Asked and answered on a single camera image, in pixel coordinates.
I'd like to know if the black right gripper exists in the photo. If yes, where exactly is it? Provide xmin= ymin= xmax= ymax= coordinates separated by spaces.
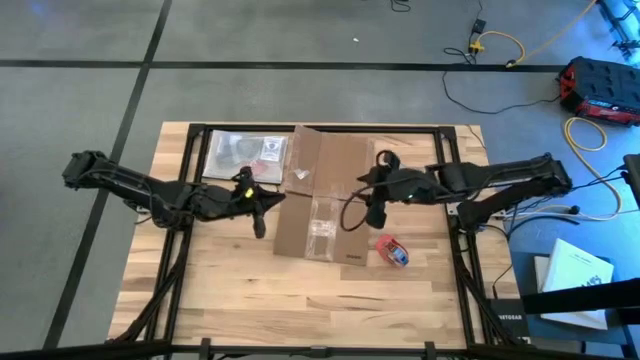
xmin=355 ymin=166 xmax=444 ymax=207

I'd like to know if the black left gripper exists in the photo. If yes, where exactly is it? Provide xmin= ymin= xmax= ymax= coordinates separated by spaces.
xmin=197 ymin=180 xmax=288 ymax=222

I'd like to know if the taped brown cardboard box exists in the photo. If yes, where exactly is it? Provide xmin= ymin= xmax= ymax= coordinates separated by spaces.
xmin=272 ymin=191 xmax=374 ymax=267
xmin=283 ymin=124 xmax=377 ymax=197

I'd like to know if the clear bubble wrap bag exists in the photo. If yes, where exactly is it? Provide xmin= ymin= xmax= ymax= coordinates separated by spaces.
xmin=202 ymin=129 xmax=291 ymax=185

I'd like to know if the small red packet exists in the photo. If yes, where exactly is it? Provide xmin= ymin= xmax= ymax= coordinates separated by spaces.
xmin=248 ymin=159 xmax=285 ymax=176

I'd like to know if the white packet blue emblem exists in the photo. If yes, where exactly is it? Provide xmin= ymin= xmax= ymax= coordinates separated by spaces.
xmin=259 ymin=135 xmax=285 ymax=163

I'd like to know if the black items clear bag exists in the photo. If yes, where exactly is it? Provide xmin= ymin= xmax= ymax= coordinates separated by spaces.
xmin=217 ymin=139 xmax=260 ymax=170

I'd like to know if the small red blue package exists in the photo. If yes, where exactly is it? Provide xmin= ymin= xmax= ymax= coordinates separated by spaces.
xmin=374 ymin=233 xmax=411 ymax=268

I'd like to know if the white booklet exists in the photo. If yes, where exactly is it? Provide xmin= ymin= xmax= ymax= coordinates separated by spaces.
xmin=533 ymin=238 xmax=616 ymax=331

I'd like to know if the red black tool case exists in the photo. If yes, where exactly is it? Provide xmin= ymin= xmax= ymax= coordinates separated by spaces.
xmin=558 ymin=55 xmax=640 ymax=127

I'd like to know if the black device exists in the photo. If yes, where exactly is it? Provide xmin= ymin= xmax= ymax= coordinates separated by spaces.
xmin=622 ymin=153 xmax=640 ymax=209

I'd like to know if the light blue metal stand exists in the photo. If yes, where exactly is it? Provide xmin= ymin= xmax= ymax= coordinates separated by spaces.
xmin=597 ymin=0 xmax=640 ymax=51

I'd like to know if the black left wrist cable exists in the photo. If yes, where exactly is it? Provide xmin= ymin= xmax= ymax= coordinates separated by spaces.
xmin=230 ymin=165 xmax=257 ymax=199

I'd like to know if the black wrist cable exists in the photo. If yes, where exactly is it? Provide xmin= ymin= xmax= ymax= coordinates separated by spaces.
xmin=230 ymin=165 xmax=257 ymax=199
xmin=339 ymin=149 xmax=402 ymax=233

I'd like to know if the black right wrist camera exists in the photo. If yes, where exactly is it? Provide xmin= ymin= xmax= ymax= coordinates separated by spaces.
xmin=363 ymin=200 xmax=390 ymax=230

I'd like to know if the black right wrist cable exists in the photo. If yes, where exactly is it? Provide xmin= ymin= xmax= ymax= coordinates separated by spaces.
xmin=339 ymin=149 xmax=402 ymax=233

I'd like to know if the black floor cable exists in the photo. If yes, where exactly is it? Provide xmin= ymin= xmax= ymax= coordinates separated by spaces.
xmin=442 ymin=47 xmax=562 ymax=116

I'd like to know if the yellow extension cable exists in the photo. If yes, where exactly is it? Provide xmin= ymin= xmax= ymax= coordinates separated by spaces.
xmin=468 ymin=0 xmax=600 ymax=69

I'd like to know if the black network switch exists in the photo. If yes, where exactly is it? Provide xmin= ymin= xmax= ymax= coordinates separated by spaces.
xmin=492 ymin=298 xmax=531 ymax=339

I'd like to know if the yellow coiled cable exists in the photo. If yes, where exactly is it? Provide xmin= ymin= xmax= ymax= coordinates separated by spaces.
xmin=563 ymin=116 xmax=625 ymax=222

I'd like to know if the black cable bundle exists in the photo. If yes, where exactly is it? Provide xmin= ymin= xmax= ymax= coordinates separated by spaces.
xmin=499 ymin=167 xmax=631 ymax=236

